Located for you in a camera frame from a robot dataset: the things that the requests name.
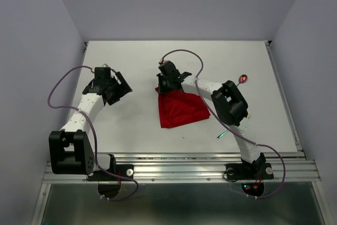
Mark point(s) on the red cloth napkin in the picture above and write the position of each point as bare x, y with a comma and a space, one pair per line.
177, 108

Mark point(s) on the iridescent metal spoon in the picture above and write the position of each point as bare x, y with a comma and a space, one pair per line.
242, 79

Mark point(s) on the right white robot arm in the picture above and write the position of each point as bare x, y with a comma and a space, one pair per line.
230, 106

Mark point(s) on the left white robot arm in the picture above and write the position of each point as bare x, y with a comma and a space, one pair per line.
73, 149

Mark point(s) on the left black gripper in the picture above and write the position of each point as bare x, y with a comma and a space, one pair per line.
123, 88

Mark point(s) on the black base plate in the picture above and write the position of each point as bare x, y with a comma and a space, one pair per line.
241, 171
116, 172

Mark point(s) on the iridescent metal fork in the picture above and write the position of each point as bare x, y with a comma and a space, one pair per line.
244, 126

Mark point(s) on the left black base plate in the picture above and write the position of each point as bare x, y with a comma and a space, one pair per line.
116, 172

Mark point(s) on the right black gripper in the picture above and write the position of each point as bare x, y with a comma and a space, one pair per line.
161, 89

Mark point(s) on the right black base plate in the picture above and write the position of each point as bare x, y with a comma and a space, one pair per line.
241, 171

